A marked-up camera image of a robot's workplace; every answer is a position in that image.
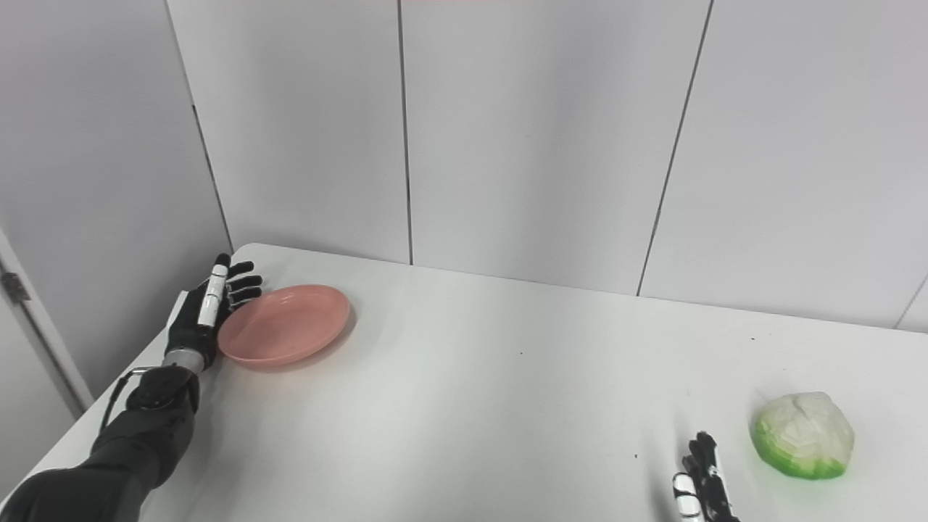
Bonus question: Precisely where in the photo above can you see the grey metal door hinge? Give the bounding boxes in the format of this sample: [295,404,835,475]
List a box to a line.
[0,271,32,305]

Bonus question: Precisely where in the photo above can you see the green white cabbage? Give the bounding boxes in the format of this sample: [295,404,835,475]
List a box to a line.
[750,391,856,481]

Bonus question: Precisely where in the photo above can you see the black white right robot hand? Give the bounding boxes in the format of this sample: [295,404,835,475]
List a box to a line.
[671,431,742,522]

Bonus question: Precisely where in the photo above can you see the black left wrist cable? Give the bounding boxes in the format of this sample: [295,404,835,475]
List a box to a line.
[97,367,157,436]

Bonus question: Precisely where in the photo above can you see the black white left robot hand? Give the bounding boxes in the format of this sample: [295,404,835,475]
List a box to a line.
[165,252,265,373]

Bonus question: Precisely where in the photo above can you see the pink round plate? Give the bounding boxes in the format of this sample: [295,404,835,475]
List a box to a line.
[216,283,352,368]

